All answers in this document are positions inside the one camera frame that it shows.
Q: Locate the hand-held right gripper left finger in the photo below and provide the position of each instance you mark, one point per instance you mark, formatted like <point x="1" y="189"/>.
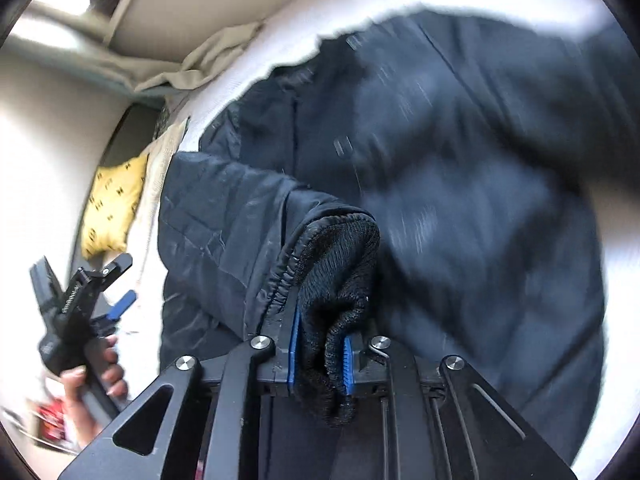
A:
<point x="295" y="352"/>

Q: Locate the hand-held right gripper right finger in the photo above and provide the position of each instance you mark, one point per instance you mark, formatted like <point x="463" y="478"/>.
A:
<point x="348" y="366"/>

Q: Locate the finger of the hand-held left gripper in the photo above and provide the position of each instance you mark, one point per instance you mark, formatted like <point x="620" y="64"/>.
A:
<point x="119" y="307"/>
<point x="107" y="270"/>

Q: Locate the black padded jacket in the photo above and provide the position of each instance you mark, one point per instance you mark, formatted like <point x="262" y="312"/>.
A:
<point x="450" y="160"/>

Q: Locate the person's left hand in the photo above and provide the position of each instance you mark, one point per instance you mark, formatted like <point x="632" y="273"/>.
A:
<point x="82" y="405"/>

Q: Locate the yellow patterned pillow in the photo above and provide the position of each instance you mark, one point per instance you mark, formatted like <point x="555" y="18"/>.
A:
<point x="112" y="200"/>

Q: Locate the red packet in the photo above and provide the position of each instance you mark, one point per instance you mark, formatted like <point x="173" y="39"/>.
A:
<point x="50" y="417"/>

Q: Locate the dark bedside furniture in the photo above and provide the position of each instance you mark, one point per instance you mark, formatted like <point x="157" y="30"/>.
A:
<point x="132" y="130"/>

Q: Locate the teal cloth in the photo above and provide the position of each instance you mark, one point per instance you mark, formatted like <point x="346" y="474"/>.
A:
<point x="125" y="80"/>

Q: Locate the beige crumpled cloth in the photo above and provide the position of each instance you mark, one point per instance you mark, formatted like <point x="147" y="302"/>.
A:
<point x="210" y="60"/>

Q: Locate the beige padded headboard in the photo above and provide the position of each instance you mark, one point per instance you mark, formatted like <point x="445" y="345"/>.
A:
<point x="200" y="0"/>

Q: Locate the white dotted bed sheet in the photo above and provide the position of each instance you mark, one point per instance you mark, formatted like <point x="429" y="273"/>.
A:
<point x="300" y="10"/>

